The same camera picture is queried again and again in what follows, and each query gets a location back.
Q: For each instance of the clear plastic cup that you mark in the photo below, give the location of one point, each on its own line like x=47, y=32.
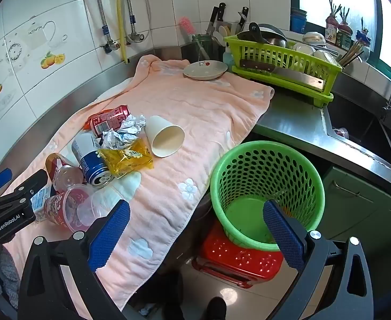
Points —
x=97, y=207

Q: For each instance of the orange snack packet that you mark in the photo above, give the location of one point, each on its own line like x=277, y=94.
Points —
x=86, y=125

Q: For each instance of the red plastic stool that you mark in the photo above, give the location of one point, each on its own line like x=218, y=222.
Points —
x=235, y=260

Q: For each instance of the white paper cup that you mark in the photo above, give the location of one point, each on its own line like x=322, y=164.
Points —
x=159, y=130
x=40, y=202

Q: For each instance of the sprouting bulb in jar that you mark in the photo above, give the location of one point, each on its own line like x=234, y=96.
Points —
x=344, y=33
x=332, y=28

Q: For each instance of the green cabinet door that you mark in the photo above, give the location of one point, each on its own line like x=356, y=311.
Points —
x=355, y=220

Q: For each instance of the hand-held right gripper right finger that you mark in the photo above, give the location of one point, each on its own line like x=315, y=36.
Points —
x=282, y=231

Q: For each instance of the silver foil wrapper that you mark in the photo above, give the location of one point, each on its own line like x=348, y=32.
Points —
x=128, y=130

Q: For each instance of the red soda can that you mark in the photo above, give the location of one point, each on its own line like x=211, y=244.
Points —
x=110, y=119

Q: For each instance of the pink bottle brush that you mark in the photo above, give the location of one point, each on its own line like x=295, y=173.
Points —
x=186, y=25

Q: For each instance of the green plastic mesh basket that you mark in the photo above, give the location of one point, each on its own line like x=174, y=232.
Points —
x=235, y=160

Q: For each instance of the white ceramic plate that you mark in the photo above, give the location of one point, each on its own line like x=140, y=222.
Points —
x=203, y=70

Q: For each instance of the pink printed plastic cup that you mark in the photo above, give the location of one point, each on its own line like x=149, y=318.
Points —
x=58, y=207

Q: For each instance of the green plastic dish rack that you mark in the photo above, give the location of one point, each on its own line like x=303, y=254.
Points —
x=282, y=58

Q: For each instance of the blue and white can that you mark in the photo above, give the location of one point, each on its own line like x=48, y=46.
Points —
x=88, y=156

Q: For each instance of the green glass jar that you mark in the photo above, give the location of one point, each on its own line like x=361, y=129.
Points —
x=202, y=45

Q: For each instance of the yellow plastic snack wrapper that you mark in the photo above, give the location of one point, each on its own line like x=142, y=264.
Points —
x=128, y=159

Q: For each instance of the teal soap bottle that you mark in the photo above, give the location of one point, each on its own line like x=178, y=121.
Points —
x=228, y=58

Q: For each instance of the white ceramic bowl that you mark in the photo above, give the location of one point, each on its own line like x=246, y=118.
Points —
x=303, y=49
x=323, y=56

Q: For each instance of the pink flower-print towel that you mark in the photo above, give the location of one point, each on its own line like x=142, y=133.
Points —
x=198, y=113

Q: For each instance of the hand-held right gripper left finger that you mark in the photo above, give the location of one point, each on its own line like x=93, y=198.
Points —
x=110, y=231

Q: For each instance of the stainless steel sink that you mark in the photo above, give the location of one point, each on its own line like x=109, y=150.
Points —
x=358, y=120

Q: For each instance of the wall water valve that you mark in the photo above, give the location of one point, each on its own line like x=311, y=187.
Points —
x=110, y=44

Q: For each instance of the clear bottle with brown label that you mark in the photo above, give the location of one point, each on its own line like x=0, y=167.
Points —
x=65, y=177

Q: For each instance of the bundle of wooden chopsticks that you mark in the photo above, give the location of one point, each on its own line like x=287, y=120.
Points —
x=350, y=54

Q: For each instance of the person's dark shoe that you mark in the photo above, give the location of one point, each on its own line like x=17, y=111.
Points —
x=215, y=308

